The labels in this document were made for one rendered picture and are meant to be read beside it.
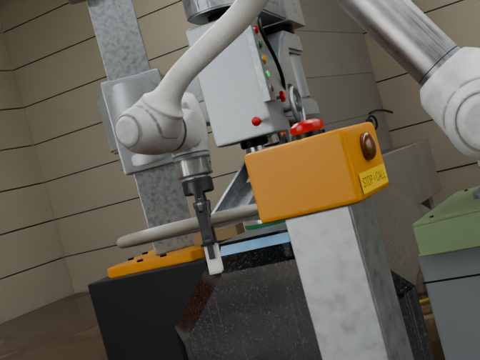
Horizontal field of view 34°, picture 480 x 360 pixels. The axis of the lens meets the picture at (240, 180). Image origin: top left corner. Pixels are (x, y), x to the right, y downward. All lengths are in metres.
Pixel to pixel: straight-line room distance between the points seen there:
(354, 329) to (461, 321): 0.79
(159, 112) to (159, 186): 1.69
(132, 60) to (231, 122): 0.90
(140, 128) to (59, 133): 8.43
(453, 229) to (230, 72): 1.29
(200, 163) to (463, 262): 0.66
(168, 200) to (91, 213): 6.60
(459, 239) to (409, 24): 0.42
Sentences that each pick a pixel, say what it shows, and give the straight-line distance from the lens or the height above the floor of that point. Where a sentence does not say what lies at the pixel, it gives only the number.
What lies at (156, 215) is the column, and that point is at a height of 0.95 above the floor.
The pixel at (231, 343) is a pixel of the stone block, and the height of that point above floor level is 0.54.
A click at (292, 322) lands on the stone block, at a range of 2.37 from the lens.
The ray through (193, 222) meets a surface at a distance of 1.89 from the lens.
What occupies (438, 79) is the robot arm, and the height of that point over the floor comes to 1.13.
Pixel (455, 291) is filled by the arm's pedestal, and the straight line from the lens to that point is 1.63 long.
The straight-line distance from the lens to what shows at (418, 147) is 6.52.
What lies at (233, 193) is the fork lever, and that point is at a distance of 2.54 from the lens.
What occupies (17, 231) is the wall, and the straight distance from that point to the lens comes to 9.93.
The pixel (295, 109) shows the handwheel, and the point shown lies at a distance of 2.75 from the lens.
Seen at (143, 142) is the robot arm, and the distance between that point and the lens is 1.71.
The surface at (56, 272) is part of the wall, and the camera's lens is 10.26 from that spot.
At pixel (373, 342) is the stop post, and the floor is 0.85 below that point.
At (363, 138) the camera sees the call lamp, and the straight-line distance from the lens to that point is 0.86.
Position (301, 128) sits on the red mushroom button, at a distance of 0.87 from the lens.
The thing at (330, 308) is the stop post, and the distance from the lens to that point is 0.87.
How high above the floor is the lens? 1.07
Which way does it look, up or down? 1 degrees down
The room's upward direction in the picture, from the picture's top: 15 degrees counter-clockwise
